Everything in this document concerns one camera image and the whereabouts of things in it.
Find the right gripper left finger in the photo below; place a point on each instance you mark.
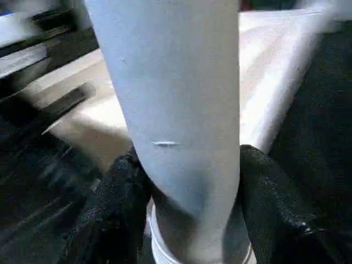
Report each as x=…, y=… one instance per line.
x=115, y=214

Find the black work mat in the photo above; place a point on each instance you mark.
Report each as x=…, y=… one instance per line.
x=316, y=123

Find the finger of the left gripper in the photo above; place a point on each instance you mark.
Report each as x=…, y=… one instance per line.
x=68, y=99

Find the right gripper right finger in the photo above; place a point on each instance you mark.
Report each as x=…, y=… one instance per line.
x=280, y=220

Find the white plastic table leg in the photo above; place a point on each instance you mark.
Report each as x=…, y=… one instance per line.
x=170, y=82

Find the white plastic table top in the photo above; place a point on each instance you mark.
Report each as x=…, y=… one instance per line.
x=275, y=68

